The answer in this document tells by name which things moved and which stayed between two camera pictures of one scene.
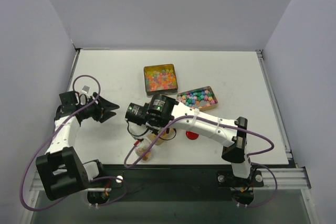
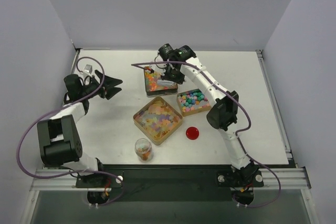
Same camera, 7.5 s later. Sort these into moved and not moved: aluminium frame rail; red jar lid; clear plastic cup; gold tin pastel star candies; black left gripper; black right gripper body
Moved: black right gripper body; black left gripper
Not moved: aluminium frame rail; red jar lid; gold tin pastel star candies; clear plastic cup
